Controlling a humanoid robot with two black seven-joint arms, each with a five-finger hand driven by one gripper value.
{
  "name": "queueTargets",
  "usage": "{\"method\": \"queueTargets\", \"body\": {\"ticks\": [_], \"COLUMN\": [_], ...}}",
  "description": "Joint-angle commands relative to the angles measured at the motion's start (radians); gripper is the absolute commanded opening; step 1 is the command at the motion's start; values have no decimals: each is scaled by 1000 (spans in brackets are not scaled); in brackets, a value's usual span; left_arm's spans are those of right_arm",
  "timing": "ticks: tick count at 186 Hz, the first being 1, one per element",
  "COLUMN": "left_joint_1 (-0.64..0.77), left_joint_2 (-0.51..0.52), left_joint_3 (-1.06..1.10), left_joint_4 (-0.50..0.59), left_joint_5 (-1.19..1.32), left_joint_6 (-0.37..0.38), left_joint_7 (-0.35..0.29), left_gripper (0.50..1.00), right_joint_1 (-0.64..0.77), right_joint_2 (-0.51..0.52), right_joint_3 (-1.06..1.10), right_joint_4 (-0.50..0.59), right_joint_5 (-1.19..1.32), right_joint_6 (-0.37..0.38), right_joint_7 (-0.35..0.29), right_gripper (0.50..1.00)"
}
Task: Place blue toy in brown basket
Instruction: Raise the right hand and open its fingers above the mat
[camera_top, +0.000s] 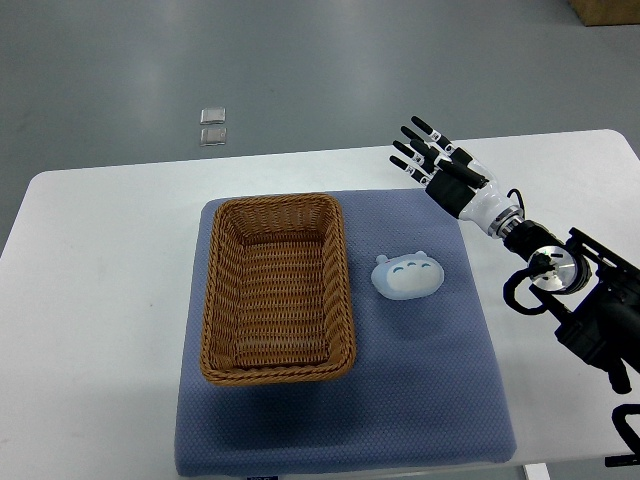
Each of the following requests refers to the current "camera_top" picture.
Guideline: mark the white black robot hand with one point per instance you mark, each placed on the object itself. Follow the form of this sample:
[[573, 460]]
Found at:
[[457, 182]]

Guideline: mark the blue plush toy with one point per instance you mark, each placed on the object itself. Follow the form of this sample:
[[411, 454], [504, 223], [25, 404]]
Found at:
[[407, 277]]

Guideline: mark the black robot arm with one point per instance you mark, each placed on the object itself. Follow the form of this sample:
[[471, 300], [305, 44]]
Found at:
[[591, 291]]

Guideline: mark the brown wicker basket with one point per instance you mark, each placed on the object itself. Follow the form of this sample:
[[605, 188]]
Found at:
[[277, 305]]

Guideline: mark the brown cardboard box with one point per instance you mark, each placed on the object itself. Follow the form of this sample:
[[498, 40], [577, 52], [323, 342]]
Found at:
[[606, 12]]

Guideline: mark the upper silver floor plate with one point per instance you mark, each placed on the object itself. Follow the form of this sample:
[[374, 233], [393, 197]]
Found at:
[[213, 115]]

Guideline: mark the blue quilted mat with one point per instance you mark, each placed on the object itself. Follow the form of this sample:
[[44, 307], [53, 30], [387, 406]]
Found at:
[[425, 389]]

